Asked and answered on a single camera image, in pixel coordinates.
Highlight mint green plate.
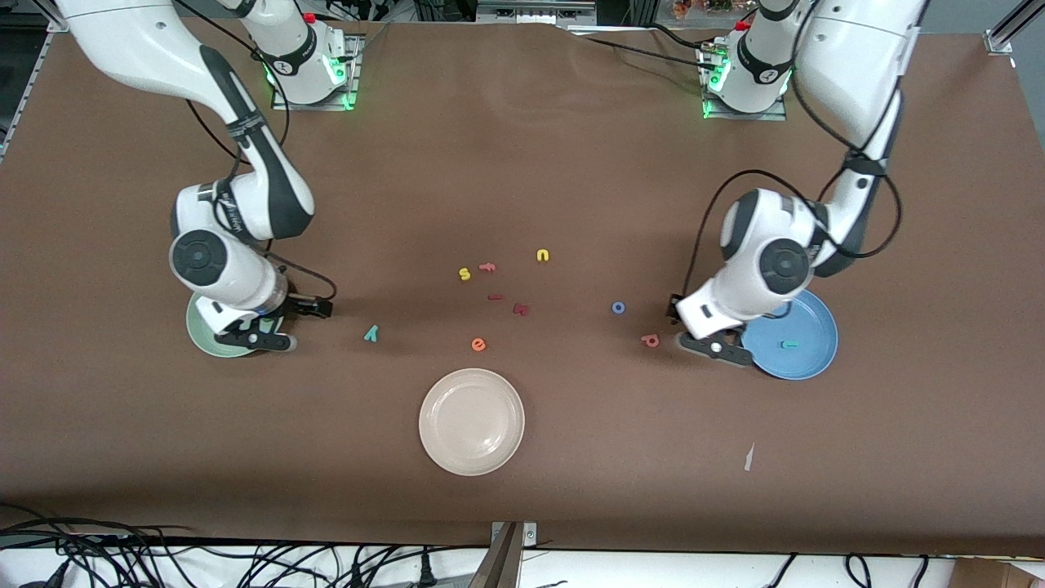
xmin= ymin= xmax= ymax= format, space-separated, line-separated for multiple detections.
xmin=185 ymin=290 xmax=287 ymax=359

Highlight blue plate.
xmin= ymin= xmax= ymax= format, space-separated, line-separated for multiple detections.
xmin=739 ymin=290 xmax=839 ymax=381

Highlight brown table cover sheet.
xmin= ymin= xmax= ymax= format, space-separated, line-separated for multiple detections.
xmin=0 ymin=15 xmax=1045 ymax=556

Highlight cream white plate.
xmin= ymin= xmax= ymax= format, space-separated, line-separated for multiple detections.
xmin=418 ymin=368 xmax=526 ymax=477

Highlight grey metal strut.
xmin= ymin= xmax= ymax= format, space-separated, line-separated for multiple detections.
xmin=468 ymin=523 xmax=523 ymax=588

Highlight grey power strip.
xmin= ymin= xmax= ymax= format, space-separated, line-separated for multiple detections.
xmin=476 ymin=0 xmax=598 ymax=25

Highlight cardboard box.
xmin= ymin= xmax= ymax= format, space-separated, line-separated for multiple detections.
xmin=951 ymin=557 xmax=1045 ymax=588

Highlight thin black right gripper cable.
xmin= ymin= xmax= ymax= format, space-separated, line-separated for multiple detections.
xmin=265 ymin=252 xmax=337 ymax=303

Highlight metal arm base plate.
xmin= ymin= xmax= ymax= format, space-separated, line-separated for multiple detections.
xmin=271 ymin=34 xmax=365 ymax=111
xmin=700 ymin=41 xmax=789 ymax=122

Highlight black cable on table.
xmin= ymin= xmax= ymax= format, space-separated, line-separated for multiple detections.
xmin=563 ymin=23 xmax=719 ymax=66

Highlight metal table bracket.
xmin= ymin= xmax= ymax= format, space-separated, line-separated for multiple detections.
xmin=490 ymin=521 xmax=538 ymax=548

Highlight tangled black floor cables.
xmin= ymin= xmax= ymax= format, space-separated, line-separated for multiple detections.
xmin=0 ymin=502 xmax=491 ymax=588

